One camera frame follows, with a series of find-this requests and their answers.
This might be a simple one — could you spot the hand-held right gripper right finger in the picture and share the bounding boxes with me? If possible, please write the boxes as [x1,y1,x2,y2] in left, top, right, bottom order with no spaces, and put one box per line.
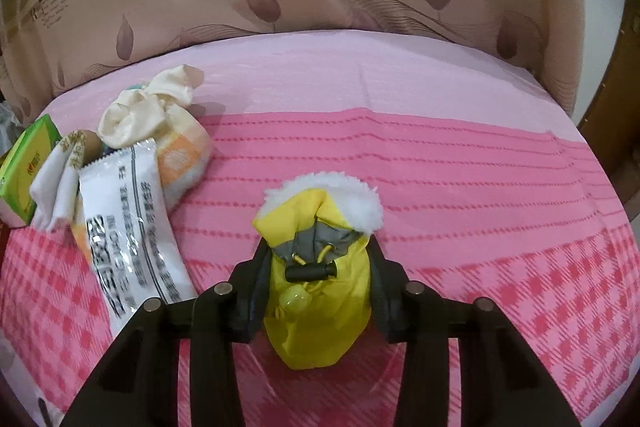
[369,239,583,427]

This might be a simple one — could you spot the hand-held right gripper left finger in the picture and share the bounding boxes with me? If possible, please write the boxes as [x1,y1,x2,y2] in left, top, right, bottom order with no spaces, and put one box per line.
[60,238,273,427]

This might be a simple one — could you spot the yellow pouch with white fleece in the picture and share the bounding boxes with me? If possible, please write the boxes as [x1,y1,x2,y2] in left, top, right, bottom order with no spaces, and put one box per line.
[251,174,385,369]

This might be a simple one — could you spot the cream satin scrunchie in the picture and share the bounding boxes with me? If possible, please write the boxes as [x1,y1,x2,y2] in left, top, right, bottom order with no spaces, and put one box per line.
[97,64,205,148]

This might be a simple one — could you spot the pink checked blanket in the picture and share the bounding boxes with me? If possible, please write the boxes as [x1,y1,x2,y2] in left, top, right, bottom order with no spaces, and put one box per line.
[0,27,640,427]

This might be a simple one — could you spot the white printed snack packet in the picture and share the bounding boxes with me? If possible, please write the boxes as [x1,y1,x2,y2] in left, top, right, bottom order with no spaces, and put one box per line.
[79,139,200,338]

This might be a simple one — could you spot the polka dot pastel towel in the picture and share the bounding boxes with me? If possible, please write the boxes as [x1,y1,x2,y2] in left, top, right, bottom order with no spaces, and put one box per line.
[150,107,213,212]

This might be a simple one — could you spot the white folded cloth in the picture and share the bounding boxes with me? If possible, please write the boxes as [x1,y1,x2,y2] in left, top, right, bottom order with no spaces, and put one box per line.
[30,134,83,230]

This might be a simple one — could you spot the green tissue pack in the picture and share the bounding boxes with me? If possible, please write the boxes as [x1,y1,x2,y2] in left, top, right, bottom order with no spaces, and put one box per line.
[0,114,63,228]

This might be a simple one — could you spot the brown wooden furniture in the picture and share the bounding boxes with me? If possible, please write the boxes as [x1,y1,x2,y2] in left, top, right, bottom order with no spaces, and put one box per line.
[575,0,640,218]

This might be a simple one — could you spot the grey plastic bag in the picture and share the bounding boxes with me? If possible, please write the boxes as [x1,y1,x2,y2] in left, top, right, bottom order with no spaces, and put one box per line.
[0,102,26,158]

